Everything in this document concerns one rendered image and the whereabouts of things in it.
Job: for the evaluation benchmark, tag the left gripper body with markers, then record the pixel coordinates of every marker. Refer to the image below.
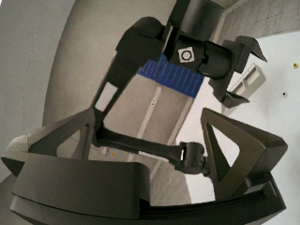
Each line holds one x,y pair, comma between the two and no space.
221,64

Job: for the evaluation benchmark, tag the white three-compartment bin rack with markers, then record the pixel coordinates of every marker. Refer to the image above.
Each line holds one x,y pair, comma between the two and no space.
246,84

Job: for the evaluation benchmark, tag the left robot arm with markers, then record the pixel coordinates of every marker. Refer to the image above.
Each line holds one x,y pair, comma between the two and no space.
190,20

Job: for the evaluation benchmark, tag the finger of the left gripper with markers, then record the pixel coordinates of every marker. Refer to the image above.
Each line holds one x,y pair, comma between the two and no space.
230,102
256,50

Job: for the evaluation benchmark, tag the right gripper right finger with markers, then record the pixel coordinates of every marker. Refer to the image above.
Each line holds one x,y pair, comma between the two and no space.
259,151

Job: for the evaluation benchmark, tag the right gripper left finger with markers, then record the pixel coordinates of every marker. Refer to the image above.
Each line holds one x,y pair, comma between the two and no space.
45,140

